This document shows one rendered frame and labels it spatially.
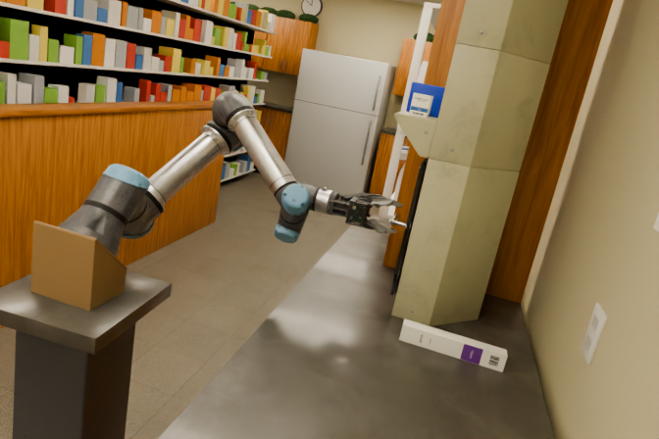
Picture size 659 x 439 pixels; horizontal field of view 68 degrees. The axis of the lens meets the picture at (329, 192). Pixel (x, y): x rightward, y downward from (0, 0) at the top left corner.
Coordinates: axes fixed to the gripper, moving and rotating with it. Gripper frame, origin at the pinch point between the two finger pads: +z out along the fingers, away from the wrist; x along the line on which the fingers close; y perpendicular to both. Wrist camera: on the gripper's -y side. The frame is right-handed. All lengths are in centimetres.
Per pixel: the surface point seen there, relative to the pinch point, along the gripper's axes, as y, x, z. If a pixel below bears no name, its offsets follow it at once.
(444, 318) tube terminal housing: 6.9, -24.2, 20.5
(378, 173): -490, -81, -77
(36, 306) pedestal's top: 59, -26, -72
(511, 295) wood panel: -26, -24, 42
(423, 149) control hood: 10.8, 23.0, 3.7
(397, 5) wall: -545, 138, -106
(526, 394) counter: 30, -26, 41
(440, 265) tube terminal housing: 10.8, -7.2, 15.6
